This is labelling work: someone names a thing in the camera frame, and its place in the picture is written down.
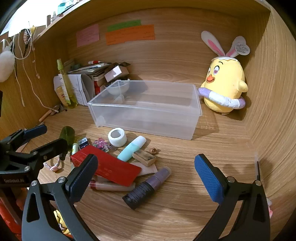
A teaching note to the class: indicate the orange paper note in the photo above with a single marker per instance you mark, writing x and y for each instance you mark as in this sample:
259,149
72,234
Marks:
129,34

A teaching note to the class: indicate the white and pink box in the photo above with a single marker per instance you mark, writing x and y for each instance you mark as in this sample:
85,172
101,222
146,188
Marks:
114,73

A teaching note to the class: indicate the folded white paper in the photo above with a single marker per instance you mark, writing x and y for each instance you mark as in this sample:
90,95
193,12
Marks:
79,88

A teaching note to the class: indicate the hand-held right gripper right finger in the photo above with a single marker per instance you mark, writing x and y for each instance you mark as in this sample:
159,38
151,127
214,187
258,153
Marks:
208,178

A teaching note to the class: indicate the green paper note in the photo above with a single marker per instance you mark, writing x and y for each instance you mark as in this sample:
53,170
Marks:
123,25

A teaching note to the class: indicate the mint green tube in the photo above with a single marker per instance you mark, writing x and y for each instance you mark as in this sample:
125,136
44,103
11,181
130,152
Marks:
129,150

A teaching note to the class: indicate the wooden stick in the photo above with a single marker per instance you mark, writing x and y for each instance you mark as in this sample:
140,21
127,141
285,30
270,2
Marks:
45,115

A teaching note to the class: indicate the teal jar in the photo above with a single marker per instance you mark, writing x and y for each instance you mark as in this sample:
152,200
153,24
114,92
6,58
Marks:
63,5

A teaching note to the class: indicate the pink paper note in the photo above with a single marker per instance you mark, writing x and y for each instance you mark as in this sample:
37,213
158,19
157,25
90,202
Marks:
87,35

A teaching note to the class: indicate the yellow printed cloth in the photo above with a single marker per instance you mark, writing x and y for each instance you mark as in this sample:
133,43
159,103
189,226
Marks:
61,220

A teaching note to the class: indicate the small red box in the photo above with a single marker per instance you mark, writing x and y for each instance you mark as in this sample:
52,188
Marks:
99,90

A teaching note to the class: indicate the dark green bottle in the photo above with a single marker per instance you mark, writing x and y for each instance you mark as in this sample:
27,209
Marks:
67,136

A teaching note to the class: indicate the yellow cream tube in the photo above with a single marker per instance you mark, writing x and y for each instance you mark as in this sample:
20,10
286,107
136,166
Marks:
61,95

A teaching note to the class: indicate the orange clothing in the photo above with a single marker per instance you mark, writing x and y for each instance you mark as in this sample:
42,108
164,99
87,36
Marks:
8,215

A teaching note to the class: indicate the beige rectangular block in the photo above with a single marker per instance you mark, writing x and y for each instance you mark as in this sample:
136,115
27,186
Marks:
144,158

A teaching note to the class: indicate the white and green tube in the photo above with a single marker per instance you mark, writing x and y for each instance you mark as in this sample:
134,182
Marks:
75,148

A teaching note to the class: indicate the white tape roll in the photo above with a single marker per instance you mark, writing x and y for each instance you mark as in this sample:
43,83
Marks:
120,140

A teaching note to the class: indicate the stack of books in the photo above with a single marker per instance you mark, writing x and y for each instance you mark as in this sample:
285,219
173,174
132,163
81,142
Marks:
92,70

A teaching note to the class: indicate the clear plastic storage bin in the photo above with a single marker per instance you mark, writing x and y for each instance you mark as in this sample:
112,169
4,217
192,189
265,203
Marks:
148,111

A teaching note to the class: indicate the white ceramic bowl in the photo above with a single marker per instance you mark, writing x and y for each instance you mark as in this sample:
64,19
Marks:
116,89

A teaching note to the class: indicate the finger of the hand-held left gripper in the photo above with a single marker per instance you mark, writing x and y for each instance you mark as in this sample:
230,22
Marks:
52,148
35,131

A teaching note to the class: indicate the dark purple bottle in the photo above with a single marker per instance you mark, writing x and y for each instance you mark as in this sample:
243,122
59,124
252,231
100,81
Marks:
143,192

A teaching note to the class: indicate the red and white marker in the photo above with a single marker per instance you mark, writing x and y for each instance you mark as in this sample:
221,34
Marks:
94,62

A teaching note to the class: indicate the small brown clip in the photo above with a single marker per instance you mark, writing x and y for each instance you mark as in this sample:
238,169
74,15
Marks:
153,151

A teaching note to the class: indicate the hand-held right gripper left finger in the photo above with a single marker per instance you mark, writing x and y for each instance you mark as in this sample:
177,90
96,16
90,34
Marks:
85,176

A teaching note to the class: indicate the white fluffy pompom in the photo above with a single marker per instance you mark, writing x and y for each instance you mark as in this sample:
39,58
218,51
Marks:
5,66

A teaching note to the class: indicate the white tube with red cap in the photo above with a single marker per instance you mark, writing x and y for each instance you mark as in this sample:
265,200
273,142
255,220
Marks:
111,186

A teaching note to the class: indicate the dark blue card box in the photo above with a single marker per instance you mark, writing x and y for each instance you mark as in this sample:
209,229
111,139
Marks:
83,143

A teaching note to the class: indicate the yellow-green spray bottle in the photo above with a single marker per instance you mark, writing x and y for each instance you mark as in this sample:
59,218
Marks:
69,92

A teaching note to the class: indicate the yellow chick plush toy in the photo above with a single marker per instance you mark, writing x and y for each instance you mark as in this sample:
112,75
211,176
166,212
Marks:
226,76

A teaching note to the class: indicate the pink hair band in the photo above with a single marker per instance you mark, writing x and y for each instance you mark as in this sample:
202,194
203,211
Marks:
54,167

